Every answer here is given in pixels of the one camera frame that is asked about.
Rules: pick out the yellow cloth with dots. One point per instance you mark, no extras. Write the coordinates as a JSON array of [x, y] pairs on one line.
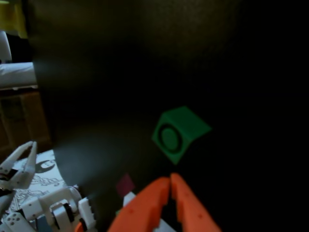
[[10, 17]]

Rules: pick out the wooden cabinet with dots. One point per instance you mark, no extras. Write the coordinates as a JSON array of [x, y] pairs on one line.
[[21, 120]]

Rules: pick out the white numbered grid paper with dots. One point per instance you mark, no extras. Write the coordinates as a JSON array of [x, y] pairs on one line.
[[129, 199]]

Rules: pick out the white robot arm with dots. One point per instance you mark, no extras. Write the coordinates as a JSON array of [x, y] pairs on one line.
[[55, 195]]

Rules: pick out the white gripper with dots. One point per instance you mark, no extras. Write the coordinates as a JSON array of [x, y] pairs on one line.
[[17, 166]]

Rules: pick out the magenta small block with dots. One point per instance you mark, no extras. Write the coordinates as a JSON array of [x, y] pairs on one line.
[[125, 185]]

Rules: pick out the white back cushion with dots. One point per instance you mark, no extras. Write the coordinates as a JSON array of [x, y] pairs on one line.
[[4, 46]]

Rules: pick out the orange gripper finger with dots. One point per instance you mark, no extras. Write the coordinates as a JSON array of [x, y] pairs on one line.
[[142, 207], [193, 212]]

